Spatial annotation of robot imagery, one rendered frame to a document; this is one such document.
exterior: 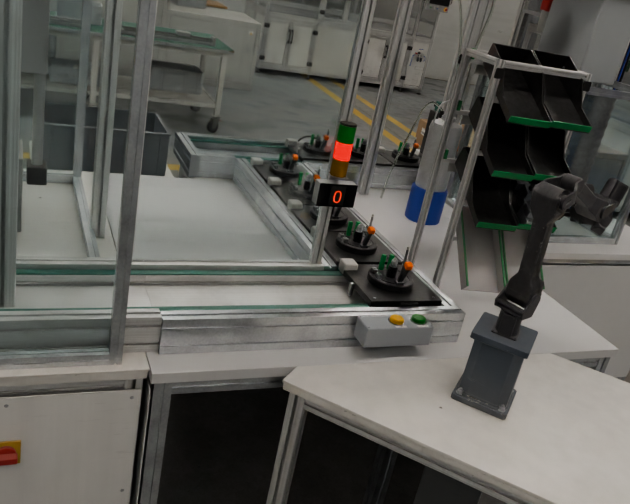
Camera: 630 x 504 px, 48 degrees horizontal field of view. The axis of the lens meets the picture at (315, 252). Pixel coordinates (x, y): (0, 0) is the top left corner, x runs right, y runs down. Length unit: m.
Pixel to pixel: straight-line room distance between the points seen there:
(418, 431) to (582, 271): 1.78
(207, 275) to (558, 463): 1.04
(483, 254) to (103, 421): 1.23
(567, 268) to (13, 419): 2.35
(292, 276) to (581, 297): 1.69
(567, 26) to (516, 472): 2.05
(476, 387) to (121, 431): 0.90
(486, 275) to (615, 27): 1.34
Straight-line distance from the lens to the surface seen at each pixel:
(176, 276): 2.01
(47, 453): 1.87
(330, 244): 2.32
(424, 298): 2.11
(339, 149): 2.02
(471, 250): 2.25
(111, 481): 1.95
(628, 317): 3.72
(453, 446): 1.72
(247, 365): 1.80
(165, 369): 1.75
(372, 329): 1.88
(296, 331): 1.88
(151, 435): 1.86
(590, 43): 3.13
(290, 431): 1.88
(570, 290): 3.36
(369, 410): 1.75
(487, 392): 1.86
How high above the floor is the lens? 1.84
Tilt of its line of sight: 23 degrees down
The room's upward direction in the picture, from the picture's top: 12 degrees clockwise
